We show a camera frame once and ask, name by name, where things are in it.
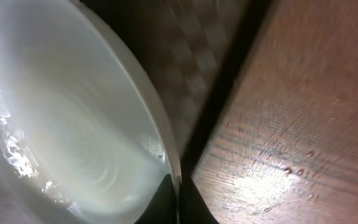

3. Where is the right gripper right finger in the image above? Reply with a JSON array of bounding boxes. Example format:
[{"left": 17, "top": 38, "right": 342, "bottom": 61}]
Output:
[{"left": 179, "top": 176, "right": 218, "bottom": 224}]

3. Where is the pale green plate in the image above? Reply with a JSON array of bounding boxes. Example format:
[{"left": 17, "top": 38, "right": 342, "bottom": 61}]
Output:
[{"left": 0, "top": 0, "right": 181, "bottom": 223}]

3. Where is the brown plastic serving tray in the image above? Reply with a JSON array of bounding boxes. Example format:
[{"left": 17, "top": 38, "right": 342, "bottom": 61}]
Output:
[{"left": 84, "top": 0, "right": 274, "bottom": 173}]

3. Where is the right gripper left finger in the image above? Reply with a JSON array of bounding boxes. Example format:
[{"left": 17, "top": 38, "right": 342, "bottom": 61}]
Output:
[{"left": 135, "top": 174, "right": 177, "bottom": 224}]

